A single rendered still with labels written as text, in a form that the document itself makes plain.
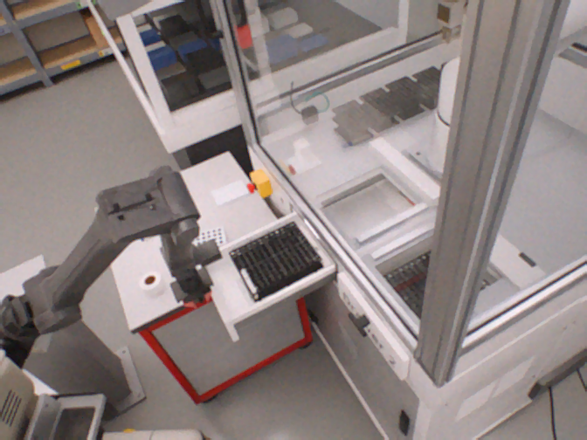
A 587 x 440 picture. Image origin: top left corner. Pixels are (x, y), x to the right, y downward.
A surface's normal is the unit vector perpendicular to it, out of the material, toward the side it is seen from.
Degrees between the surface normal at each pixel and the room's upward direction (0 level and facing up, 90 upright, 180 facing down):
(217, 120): 90
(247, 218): 0
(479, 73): 90
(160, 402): 0
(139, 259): 0
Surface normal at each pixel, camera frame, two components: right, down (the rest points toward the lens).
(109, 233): -0.63, 0.16
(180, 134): 0.46, 0.62
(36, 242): -0.13, -0.67
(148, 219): 0.34, -0.36
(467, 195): -0.88, 0.42
